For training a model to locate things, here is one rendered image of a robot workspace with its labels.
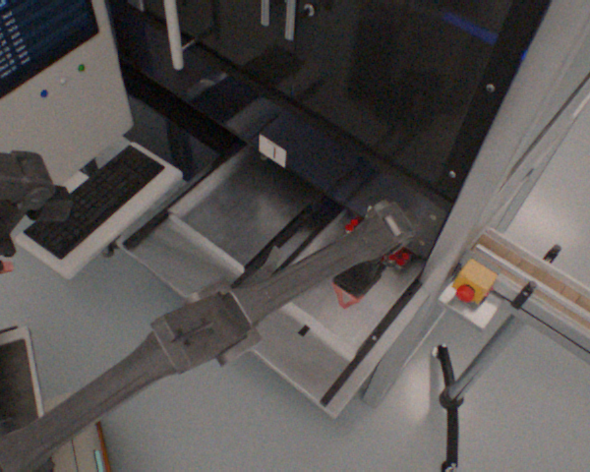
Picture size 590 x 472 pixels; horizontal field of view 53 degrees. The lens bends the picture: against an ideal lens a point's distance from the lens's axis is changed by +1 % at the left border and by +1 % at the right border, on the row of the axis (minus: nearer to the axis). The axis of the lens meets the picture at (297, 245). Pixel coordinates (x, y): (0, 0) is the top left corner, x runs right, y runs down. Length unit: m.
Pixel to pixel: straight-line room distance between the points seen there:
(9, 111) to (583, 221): 2.43
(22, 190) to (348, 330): 0.77
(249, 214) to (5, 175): 0.72
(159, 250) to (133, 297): 0.97
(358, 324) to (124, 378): 0.75
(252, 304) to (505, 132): 0.53
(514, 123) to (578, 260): 1.89
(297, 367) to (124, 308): 1.23
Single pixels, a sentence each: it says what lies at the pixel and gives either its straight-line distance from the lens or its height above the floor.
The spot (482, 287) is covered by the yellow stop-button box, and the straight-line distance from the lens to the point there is 1.39.
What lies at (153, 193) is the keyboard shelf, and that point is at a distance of 1.75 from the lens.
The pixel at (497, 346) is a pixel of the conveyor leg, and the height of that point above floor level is 0.62.
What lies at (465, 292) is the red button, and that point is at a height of 1.01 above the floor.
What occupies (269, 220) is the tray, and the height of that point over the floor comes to 0.88.
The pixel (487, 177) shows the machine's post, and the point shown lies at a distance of 1.18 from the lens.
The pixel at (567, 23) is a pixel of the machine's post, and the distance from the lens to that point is 0.97.
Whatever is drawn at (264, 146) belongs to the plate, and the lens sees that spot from 1.55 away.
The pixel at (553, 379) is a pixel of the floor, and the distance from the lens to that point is 2.58.
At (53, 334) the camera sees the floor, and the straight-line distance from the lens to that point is 2.50.
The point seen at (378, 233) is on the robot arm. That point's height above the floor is 1.36.
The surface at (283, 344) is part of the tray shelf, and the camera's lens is 1.40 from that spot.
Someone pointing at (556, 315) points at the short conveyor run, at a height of 0.93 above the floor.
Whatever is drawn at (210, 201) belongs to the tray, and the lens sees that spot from 1.61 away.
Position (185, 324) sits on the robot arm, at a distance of 0.79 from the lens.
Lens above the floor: 2.16
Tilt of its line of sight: 57 degrees down
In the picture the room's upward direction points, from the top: 7 degrees clockwise
